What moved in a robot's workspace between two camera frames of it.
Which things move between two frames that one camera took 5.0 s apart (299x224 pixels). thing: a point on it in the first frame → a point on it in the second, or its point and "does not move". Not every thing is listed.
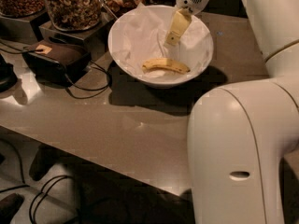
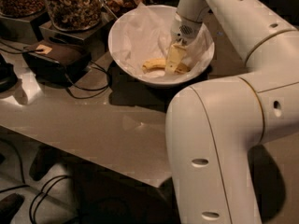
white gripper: [191, 0] → [181, 30]
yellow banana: [166, 63] does not move
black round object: [8, 79] does not move
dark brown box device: [58, 61] does not move
